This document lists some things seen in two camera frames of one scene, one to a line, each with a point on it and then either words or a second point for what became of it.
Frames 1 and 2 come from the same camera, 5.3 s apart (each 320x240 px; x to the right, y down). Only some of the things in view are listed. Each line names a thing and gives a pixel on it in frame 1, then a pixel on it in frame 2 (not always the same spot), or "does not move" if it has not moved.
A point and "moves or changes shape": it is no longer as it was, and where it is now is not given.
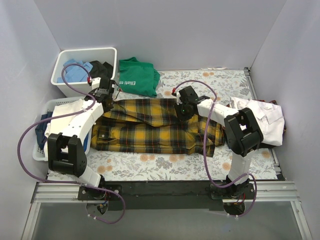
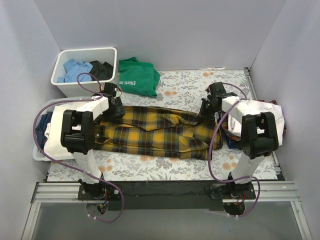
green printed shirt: x=138 y=77 does not move
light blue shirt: x=75 y=71 does not move
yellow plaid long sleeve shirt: x=140 y=126 moves or changes shape
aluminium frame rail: x=270 y=191 does not move
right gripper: x=182 y=113 → x=206 y=109
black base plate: x=182 y=195 does not move
